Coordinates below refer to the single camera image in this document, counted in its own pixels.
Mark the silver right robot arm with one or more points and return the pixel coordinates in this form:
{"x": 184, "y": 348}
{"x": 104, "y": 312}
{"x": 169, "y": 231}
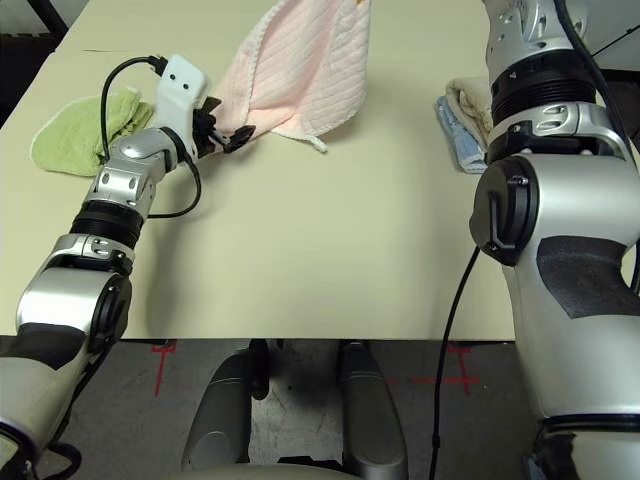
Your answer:
{"x": 565, "y": 250}

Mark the light blue terry towel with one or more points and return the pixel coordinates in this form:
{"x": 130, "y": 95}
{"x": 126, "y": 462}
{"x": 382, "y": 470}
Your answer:
{"x": 462, "y": 145}

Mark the grey robot left leg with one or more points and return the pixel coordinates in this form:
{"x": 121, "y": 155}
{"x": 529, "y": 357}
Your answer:
{"x": 220, "y": 410}

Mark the pink terry towel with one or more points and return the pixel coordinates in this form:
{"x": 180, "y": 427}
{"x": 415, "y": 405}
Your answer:
{"x": 305, "y": 80}

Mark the grey robot right leg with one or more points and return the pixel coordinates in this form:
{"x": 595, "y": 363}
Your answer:
{"x": 370, "y": 410}

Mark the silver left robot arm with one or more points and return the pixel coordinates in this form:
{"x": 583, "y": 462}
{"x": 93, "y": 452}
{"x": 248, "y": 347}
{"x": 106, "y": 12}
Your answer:
{"x": 65, "y": 300}

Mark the green terry towel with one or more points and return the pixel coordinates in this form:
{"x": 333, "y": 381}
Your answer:
{"x": 70, "y": 135}

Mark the black foam floor mats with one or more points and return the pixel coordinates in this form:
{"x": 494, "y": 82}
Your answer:
{"x": 20, "y": 70}

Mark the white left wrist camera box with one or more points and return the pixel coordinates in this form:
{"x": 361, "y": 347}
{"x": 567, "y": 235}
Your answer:
{"x": 177, "y": 95}

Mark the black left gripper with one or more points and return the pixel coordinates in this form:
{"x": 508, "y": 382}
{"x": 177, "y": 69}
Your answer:
{"x": 207, "y": 135}

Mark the beige terry towel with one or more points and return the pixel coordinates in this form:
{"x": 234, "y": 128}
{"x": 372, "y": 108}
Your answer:
{"x": 470, "y": 100}

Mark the grey robot leg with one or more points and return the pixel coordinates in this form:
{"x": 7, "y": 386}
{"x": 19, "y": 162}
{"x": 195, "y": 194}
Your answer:
{"x": 220, "y": 410}
{"x": 370, "y": 410}

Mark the side table with black frame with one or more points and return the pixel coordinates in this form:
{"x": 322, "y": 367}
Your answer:
{"x": 52, "y": 15}

